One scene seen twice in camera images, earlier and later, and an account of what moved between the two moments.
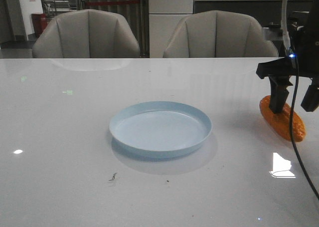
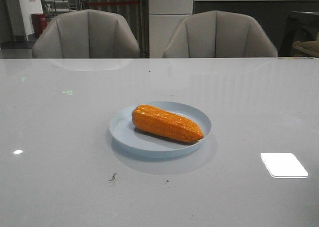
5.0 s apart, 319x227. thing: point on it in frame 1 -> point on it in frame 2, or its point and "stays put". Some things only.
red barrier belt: (100, 3) stays put
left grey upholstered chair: (86, 34) stays put
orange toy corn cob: (280, 120) -> (158, 121)
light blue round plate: (159, 129) stays put
